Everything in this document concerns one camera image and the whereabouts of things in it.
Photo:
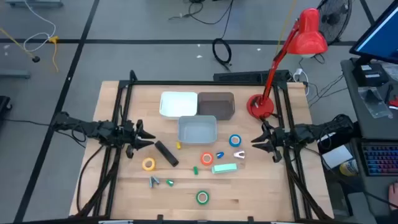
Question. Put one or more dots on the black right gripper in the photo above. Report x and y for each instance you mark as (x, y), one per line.
(276, 138)

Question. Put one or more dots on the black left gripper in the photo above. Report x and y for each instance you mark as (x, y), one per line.
(127, 133)

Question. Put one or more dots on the yellow tape roll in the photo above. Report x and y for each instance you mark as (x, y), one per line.
(144, 164)

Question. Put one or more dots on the large black stapler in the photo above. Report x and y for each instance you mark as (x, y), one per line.
(166, 153)

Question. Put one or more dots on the blue tape roll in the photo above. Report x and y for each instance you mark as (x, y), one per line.
(230, 140)

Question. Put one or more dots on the yellow mini stapler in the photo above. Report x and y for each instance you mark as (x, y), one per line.
(178, 145)

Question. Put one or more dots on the grey-blue staple remover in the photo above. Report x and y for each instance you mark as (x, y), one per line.
(152, 182)

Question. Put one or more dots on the blue mini stapler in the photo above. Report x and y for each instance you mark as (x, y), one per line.
(220, 155)

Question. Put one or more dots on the mint green stapler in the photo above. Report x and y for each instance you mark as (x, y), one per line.
(224, 168)

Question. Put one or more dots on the green mini stapler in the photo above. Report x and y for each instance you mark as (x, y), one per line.
(169, 183)
(195, 170)

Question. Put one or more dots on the orange tape roll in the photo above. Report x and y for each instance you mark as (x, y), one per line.
(202, 159)

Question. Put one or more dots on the green tape roll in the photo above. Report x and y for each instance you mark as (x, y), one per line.
(197, 198)

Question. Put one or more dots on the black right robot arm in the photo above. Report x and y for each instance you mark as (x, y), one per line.
(311, 132)

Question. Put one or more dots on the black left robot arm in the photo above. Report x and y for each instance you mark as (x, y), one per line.
(93, 129)

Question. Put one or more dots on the lilac staple remover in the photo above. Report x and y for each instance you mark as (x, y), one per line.
(238, 156)

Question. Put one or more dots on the white plastic bin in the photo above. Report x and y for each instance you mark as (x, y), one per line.
(178, 104)

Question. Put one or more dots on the grey plastic bin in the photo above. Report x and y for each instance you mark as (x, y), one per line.
(197, 130)

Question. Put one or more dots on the brown plastic bin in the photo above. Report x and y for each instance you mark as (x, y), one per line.
(216, 105)

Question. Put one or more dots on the black power strip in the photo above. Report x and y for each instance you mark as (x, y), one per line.
(239, 76)

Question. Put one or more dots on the white box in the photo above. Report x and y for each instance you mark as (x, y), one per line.
(337, 156)

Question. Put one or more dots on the white power adapter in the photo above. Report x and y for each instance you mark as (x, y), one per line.
(299, 72)

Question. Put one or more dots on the yellow wipes container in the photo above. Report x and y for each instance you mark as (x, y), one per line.
(348, 168)

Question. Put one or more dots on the grey side desk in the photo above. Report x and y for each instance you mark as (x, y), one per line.
(373, 127)

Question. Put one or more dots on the clear plastic bag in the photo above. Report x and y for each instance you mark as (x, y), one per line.
(373, 102)

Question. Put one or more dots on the red desk lamp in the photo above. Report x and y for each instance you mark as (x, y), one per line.
(308, 34)

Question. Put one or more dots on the backlit computer keyboard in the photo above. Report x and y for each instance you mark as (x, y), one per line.
(381, 158)

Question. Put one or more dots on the small black computer box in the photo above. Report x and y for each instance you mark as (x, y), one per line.
(370, 74)

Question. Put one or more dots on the red tool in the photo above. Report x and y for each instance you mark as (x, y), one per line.
(395, 102)

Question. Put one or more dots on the person's hand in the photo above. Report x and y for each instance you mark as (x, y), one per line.
(394, 194)

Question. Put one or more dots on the black cart base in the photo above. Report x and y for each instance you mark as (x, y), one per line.
(3, 105)

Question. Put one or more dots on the black floor fan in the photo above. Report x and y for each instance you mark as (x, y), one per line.
(337, 18)

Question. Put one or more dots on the grey metal floor bar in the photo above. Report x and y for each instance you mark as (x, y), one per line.
(14, 74)
(34, 3)

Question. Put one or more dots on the computer monitor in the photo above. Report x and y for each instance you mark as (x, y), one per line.
(379, 40)

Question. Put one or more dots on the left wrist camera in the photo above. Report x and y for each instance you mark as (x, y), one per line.
(130, 152)

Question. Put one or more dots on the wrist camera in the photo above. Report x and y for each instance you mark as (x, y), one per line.
(277, 156)
(130, 152)

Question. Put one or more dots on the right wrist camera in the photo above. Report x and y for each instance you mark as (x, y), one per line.
(277, 156)

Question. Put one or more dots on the black metal table frame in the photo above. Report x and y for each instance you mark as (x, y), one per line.
(202, 83)

